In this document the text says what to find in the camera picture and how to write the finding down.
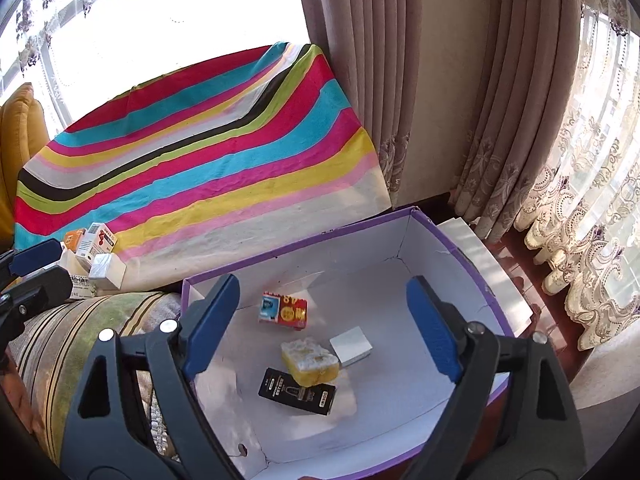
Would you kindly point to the cream lace curtain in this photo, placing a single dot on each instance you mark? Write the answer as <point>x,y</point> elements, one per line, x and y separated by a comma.
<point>590,185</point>

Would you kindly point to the white box with red print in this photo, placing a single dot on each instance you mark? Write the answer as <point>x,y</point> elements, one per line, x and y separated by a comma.
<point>97,244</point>

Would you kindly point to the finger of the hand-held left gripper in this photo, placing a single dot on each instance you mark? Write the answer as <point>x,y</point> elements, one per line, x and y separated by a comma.
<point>35,259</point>
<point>40,290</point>

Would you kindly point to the purple cardboard box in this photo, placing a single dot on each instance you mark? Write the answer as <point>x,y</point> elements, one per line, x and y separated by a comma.
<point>400,400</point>

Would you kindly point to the brown pleated curtain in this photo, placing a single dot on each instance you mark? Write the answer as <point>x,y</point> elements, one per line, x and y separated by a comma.
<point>515,85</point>
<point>360,60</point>

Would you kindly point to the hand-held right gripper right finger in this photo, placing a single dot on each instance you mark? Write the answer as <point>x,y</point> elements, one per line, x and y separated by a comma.
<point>435,330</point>

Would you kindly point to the green brown striped cushion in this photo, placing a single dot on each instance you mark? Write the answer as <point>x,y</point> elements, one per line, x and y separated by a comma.
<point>70,340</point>

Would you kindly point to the silver white small box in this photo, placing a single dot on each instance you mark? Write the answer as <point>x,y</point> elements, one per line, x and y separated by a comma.
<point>107,272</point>
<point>352,345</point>

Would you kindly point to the yellow sponge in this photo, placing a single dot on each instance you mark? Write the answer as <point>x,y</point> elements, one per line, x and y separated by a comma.
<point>307,360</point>

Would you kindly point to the orange small box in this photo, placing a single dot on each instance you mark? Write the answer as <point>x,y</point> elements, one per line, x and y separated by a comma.
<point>72,241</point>

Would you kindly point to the red and blue small box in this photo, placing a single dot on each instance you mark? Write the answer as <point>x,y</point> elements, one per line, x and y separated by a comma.
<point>282,310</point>

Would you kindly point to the yellow cushion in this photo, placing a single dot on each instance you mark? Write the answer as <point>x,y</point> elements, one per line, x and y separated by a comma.
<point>20,140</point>

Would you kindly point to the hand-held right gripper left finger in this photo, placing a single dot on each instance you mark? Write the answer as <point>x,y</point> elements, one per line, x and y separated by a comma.
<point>210,330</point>

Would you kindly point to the black small box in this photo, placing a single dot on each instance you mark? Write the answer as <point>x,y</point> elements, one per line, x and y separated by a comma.
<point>295,397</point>

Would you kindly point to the colourful striped blanket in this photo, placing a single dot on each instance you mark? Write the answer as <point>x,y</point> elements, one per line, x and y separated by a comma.
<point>200,160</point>

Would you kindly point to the white box with fine print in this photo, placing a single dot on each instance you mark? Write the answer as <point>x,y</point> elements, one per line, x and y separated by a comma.
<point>80,287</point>

